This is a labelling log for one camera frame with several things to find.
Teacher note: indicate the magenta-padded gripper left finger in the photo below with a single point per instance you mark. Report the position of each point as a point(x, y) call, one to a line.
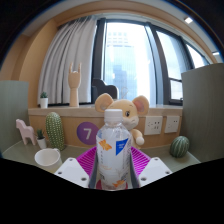
point(71, 171)

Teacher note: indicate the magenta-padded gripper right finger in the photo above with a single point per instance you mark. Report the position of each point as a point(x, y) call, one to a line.
point(153, 171)

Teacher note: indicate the clear plastic water bottle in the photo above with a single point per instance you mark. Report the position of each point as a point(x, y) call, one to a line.
point(114, 150)

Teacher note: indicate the white and yellow cup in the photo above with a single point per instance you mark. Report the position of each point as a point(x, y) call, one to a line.
point(48, 157)

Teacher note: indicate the round green cactus ornament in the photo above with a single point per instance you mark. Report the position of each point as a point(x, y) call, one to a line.
point(179, 146)

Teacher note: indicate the round purple number sign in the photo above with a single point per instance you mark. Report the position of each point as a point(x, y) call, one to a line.
point(86, 133)

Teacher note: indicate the small plant in white pot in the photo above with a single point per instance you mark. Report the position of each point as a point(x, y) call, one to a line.
point(43, 102)
point(41, 142)

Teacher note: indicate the tall green cactus ornament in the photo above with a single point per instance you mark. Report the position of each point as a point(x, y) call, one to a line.
point(55, 131)

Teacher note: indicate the wooden desk back ledge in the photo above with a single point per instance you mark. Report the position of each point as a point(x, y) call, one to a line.
point(70, 111)

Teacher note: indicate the pink wooden horse figurine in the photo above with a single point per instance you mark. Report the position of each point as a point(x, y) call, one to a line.
point(26, 131)

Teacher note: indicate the beige plush mouse toy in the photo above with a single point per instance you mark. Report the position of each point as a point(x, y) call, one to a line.
point(133, 111)

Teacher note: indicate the green desk divider panel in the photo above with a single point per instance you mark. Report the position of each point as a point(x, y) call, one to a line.
point(13, 113)
point(205, 113)

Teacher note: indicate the wooden hand sculpture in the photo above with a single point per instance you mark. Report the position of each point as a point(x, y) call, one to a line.
point(74, 86)

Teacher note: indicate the white pleated curtain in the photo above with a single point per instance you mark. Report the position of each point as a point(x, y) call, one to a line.
point(66, 63)

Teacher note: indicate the dark-framed window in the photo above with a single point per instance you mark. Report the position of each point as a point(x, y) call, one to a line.
point(133, 60)

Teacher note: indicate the white ceiling light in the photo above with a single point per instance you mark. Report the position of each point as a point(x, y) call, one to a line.
point(216, 53)
point(188, 20)

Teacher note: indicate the white wall socket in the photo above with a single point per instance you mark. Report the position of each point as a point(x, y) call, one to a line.
point(172, 124)
point(153, 125)

